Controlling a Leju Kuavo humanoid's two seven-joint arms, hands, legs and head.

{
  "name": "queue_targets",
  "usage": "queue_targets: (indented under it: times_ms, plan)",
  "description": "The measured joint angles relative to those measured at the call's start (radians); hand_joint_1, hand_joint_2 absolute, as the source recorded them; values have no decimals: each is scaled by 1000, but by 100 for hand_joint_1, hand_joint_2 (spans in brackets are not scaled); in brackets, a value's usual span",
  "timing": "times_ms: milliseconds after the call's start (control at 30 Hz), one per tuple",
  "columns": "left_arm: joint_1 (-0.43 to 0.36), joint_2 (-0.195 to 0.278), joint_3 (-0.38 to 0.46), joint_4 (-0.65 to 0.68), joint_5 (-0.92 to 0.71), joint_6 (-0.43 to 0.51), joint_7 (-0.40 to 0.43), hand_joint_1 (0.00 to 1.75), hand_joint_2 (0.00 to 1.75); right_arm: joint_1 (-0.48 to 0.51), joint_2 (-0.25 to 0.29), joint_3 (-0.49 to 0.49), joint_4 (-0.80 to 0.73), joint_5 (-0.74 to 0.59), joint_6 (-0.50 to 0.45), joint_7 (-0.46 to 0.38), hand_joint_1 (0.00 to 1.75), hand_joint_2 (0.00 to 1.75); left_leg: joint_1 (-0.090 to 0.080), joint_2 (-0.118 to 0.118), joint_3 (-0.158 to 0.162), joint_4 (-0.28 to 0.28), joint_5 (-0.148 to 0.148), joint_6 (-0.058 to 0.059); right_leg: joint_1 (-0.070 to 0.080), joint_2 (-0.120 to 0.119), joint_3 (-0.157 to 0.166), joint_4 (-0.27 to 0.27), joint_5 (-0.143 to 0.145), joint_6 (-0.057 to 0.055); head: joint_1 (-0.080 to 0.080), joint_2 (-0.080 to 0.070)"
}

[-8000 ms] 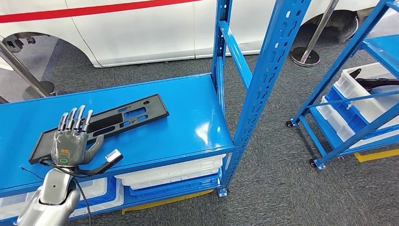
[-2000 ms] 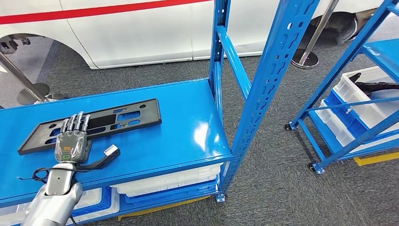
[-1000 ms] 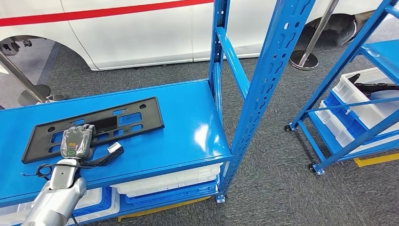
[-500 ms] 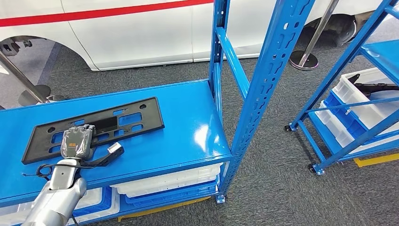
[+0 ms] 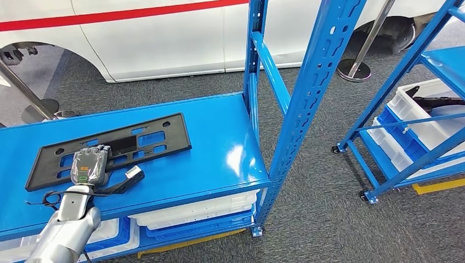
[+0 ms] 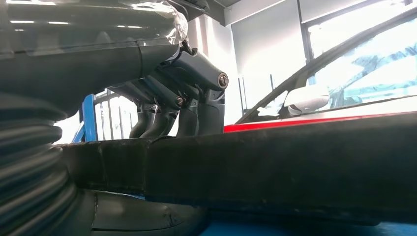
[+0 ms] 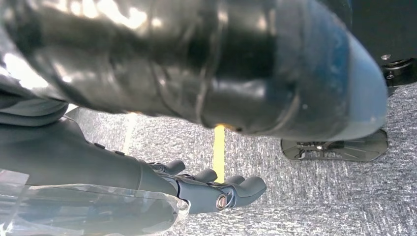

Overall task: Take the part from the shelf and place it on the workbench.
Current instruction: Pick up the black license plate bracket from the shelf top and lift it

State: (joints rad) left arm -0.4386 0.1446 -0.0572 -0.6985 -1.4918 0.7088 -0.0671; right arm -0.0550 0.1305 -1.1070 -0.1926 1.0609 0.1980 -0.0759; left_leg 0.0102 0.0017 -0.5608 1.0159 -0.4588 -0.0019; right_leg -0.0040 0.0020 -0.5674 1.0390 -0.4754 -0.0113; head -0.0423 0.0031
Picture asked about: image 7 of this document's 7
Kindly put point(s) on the yellow floor tape marking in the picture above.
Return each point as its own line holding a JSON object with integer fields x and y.
{"x": 219, "y": 156}

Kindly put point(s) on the black robot foot plate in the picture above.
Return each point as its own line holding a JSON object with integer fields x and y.
{"x": 342, "y": 150}

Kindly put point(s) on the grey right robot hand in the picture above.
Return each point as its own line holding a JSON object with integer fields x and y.
{"x": 195, "y": 58}

